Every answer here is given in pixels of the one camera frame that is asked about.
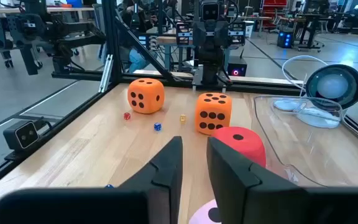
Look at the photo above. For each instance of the black box with blue lights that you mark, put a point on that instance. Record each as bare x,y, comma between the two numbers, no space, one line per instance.
285,39

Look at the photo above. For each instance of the small blue die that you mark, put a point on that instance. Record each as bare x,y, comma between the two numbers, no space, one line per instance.
109,186
157,126

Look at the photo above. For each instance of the red foam die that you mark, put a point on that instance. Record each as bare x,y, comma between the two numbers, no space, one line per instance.
247,149

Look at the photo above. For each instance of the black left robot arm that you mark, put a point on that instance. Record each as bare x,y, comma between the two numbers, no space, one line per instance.
211,62

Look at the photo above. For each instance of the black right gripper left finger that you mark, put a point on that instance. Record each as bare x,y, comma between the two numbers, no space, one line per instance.
163,174

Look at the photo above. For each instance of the clear plastic bin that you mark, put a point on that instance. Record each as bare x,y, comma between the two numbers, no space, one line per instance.
306,155

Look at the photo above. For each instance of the small red die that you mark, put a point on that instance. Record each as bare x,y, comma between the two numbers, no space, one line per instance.
127,116

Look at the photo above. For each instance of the black background robot arm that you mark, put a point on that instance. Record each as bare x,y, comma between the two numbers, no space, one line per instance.
42,28

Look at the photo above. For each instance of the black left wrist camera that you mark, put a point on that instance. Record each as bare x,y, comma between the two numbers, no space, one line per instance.
210,11

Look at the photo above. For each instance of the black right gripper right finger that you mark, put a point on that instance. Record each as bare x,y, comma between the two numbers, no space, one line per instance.
235,186

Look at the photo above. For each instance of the silver frame bracket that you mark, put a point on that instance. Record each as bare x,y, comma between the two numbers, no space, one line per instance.
106,74

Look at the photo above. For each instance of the black table-level camera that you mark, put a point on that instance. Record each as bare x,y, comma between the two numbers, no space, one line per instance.
22,135

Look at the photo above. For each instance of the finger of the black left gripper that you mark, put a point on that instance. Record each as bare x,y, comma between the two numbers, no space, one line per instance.
222,34
199,34

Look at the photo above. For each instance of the person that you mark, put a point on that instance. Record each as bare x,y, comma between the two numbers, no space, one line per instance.
137,59

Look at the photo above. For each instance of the red cabinet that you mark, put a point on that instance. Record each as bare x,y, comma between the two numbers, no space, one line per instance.
273,7

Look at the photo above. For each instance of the small yellow die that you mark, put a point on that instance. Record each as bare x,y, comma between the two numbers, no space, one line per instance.
183,118

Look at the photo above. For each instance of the orange foam die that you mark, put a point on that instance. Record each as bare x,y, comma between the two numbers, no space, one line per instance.
145,95
213,112

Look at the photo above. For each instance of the pink foam die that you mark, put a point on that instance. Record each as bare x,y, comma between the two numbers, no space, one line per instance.
202,216

